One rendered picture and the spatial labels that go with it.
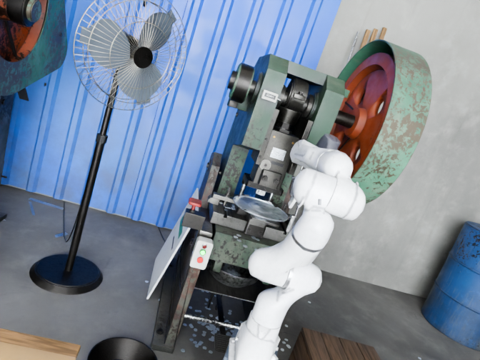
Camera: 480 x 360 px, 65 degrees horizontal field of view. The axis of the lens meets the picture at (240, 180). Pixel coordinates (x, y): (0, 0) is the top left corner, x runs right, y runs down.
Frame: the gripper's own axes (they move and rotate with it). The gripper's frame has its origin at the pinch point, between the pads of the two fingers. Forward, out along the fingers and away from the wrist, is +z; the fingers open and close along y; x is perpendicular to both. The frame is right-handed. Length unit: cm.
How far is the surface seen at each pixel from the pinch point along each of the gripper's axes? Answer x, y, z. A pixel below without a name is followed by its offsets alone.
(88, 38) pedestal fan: 36, -106, -27
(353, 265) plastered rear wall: 86, 131, 130
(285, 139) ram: 26.6, -8.1, -14.3
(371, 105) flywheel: 40, 28, -40
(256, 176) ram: 17.1, -15.6, 5.6
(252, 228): -2.2, -11.5, 22.6
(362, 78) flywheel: 66, 29, -42
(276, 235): -0.5, 2.2, 24.7
